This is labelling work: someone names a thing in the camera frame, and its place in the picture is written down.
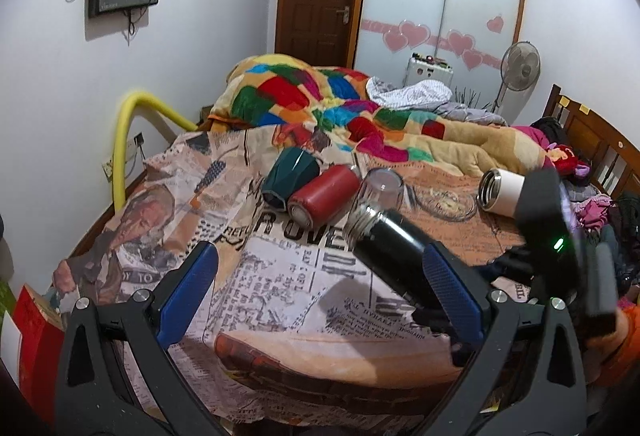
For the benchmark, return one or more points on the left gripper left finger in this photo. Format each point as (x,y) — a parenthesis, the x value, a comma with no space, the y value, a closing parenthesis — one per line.
(93,394)

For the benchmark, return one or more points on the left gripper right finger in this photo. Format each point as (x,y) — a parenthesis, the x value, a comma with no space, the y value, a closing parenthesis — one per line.
(552,394)

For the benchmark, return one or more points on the black thermos bottle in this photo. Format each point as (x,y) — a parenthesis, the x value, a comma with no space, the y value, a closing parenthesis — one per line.
(392,247)

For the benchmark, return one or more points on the white thermos cup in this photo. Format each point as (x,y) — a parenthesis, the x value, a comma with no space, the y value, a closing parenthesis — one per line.
(498,192)

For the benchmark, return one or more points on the clear glass cup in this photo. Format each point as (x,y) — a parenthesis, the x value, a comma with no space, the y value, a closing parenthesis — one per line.
(381,186)

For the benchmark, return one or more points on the red cup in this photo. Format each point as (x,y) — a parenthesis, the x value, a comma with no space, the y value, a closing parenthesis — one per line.
(318,201)

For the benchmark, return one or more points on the dark green cup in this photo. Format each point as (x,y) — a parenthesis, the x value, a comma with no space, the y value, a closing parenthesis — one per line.
(294,168)

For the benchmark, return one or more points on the red plush toy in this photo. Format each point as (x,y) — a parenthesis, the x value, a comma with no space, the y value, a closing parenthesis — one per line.
(566,162)

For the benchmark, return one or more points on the red box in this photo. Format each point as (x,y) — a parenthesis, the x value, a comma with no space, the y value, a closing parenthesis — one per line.
(31,341)

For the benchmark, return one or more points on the glass ashtray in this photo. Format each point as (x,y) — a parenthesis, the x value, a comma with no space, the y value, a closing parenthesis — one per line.
(448,205)

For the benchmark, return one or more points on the wooden headboard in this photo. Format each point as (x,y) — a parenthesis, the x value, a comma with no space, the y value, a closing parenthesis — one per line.
(614,160)

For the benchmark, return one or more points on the standing electric fan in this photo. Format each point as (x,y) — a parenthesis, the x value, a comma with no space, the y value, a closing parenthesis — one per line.
(519,70)

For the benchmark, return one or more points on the newspaper print tablecloth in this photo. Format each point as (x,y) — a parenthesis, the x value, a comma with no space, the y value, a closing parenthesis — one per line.
(295,329)

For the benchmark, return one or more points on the white small cabinet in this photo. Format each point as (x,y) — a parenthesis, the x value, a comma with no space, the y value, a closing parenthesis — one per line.
(421,67)

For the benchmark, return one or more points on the white striped cloth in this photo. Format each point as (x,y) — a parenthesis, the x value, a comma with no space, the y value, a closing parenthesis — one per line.
(426,95)

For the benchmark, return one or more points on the colourful patchwork blanket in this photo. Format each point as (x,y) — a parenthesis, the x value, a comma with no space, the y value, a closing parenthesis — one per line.
(300,100)

